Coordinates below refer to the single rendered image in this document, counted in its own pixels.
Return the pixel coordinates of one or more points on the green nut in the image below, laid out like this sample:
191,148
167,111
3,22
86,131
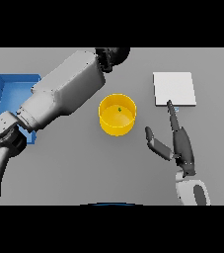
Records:
119,109

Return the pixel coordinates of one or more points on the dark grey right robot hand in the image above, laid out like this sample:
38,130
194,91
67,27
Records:
182,146

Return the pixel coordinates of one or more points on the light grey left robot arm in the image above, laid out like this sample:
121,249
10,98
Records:
67,84

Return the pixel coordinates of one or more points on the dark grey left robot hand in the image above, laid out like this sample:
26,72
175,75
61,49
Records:
112,56

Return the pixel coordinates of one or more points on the pale square measuring scale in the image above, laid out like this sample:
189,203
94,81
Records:
174,88

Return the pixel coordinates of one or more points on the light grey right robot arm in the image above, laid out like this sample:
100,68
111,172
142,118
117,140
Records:
186,192

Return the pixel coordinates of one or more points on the yellow bowl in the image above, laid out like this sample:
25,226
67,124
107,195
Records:
117,114

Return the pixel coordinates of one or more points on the blue tray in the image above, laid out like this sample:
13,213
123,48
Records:
8,95

